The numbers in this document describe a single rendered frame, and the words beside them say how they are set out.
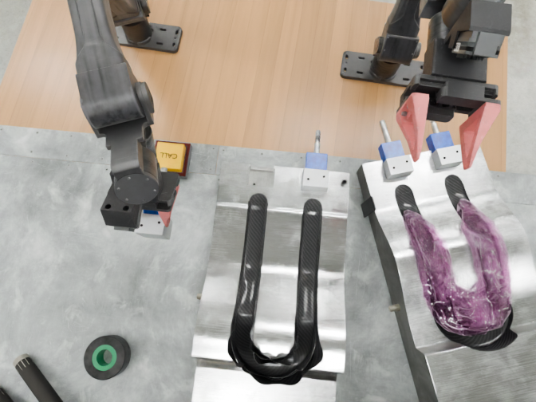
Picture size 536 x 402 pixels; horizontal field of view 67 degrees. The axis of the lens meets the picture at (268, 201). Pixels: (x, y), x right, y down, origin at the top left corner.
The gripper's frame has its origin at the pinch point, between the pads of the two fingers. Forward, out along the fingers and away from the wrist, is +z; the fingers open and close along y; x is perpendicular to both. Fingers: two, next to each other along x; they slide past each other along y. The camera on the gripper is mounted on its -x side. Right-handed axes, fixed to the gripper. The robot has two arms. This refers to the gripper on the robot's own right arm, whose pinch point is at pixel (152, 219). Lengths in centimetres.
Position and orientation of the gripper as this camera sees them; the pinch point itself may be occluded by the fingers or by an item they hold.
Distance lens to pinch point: 75.9
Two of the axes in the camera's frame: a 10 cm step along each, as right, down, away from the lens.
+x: 0.8, -7.2, 6.9
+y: 10.0, 0.9, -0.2
